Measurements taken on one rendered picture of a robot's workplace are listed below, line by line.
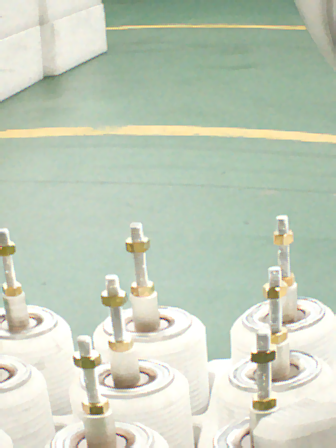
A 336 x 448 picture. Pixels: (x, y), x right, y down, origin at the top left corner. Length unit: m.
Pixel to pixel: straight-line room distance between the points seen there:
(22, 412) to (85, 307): 0.87
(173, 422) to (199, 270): 0.99
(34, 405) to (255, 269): 0.98
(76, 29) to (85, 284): 1.97
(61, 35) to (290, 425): 3.27
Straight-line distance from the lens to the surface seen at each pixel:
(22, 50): 3.51
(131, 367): 0.93
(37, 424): 0.96
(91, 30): 3.88
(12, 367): 0.98
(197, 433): 1.02
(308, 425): 0.44
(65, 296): 1.85
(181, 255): 1.98
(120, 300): 0.91
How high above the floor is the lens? 0.65
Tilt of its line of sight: 17 degrees down
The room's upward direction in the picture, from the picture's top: 5 degrees counter-clockwise
